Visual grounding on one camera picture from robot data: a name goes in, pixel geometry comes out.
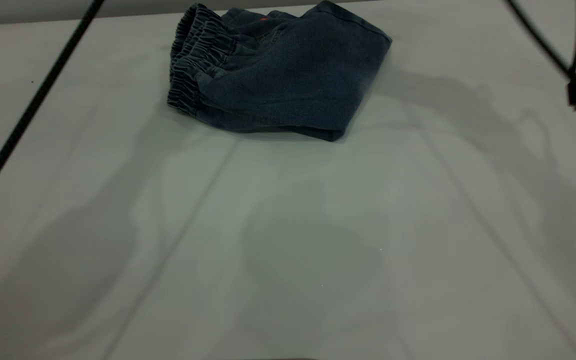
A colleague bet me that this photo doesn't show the blue denim shorts with print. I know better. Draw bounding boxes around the blue denim shorts with print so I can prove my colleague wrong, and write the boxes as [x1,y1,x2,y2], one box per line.
[167,0,393,142]

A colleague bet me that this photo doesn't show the thick black braided cable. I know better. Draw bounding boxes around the thick black braided cable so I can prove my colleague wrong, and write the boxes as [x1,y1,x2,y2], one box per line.
[0,0,107,224]

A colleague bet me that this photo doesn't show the thin black cable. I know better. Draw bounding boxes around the thin black cable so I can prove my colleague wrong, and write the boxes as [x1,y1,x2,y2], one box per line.
[505,0,576,126]

